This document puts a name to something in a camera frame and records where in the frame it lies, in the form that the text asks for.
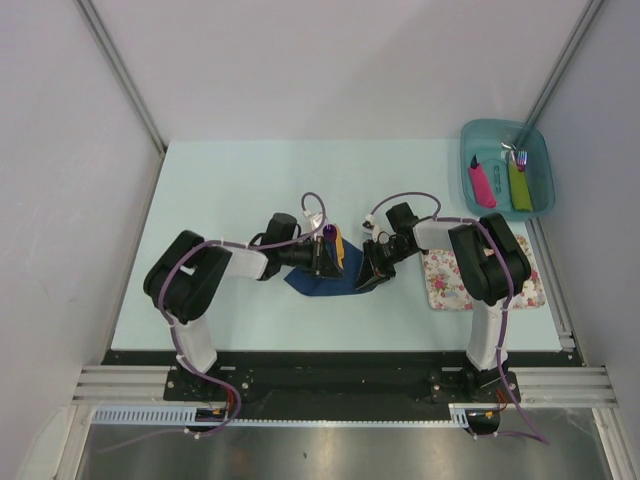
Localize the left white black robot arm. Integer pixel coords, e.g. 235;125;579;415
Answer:
143;213;347;400

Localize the green rolled napkin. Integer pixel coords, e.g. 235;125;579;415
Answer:
508;163;533;212

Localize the white slotted cable duct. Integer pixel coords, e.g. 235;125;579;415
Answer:
92;405;471;429

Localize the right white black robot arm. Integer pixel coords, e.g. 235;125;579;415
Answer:
355;202;531;401

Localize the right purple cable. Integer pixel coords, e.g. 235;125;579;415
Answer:
367;192;551;446

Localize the floral cloth mat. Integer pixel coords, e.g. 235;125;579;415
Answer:
423;235;546;311

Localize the aluminium rail frame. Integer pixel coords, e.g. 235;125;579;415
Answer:
72;219;621;480

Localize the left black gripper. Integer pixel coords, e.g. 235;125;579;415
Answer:
279;235;343;278

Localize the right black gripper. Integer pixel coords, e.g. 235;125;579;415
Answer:
355;238;416;291

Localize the iridescent fork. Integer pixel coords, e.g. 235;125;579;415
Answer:
512;150;529;172

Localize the gold knife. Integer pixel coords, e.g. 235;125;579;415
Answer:
334;225;345;269

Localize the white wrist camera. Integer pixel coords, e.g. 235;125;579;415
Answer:
362;213;390;243
303;210;326;236

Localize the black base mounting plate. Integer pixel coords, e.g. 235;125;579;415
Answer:
102;349;584;421

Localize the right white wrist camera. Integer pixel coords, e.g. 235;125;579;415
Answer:
362;213;390;243

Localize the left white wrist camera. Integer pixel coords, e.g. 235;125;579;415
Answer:
303;210;326;236

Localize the purple spoon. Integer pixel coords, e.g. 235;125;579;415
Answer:
323;224;338;242

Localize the dark blue paper napkin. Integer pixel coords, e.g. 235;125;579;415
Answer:
284;240;373;297

